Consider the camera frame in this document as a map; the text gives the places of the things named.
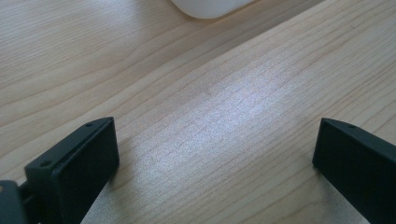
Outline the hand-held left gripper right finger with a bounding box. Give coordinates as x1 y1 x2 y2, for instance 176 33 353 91
312 117 396 224

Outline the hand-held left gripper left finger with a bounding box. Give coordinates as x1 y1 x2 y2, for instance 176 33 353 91
23 116 120 224

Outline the white rounded object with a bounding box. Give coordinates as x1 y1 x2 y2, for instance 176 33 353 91
169 0 257 20

